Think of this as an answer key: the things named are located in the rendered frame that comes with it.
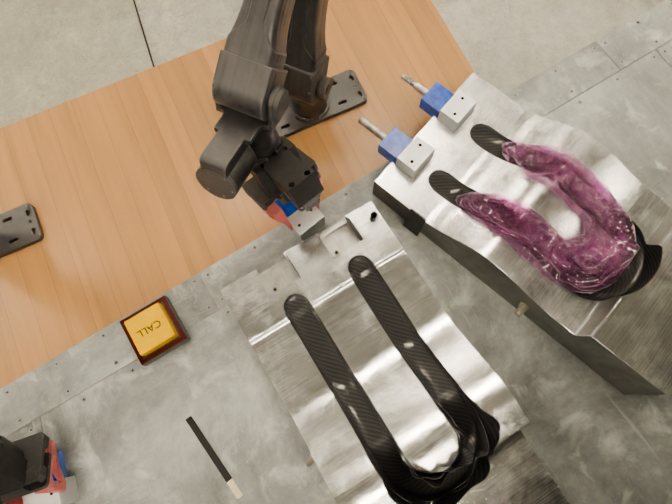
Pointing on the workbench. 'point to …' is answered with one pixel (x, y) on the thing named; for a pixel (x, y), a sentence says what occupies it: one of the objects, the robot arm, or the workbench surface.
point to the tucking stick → (214, 457)
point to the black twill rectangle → (414, 222)
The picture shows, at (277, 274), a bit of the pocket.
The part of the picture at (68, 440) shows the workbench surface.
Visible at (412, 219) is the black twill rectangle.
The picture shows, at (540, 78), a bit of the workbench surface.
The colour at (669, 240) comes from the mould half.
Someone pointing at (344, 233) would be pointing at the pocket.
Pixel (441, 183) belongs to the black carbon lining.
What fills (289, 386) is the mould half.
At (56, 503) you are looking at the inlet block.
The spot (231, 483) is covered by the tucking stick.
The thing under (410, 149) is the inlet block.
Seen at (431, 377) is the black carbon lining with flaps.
